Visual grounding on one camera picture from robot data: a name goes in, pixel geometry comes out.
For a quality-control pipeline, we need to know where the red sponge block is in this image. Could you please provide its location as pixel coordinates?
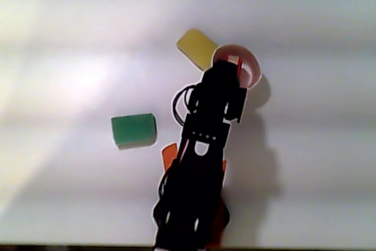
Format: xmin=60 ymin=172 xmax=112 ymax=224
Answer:
xmin=226 ymin=53 xmax=244 ymax=87

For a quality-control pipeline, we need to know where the white paper cup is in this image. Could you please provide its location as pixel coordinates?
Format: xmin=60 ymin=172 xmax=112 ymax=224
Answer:
xmin=211 ymin=43 xmax=262 ymax=90

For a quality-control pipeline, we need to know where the yellow sponge block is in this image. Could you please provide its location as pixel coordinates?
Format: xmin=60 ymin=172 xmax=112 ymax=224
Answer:
xmin=175 ymin=28 xmax=220 ymax=72

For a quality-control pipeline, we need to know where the orange table clamp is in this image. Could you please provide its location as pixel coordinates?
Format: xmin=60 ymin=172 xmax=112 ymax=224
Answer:
xmin=161 ymin=142 xmax=179 ymax=173
xmin=214 ymin=159 xmax=229 ymax=247

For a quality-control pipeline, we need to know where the green sponge block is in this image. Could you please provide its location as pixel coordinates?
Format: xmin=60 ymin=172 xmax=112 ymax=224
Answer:
xmin=110 ymin=112 xmax=158 ymax=150

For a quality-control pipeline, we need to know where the black cable bundle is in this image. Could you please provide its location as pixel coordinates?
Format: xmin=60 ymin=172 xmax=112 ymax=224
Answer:
xmin=157 ymin=84 xmax=200 ymax=202

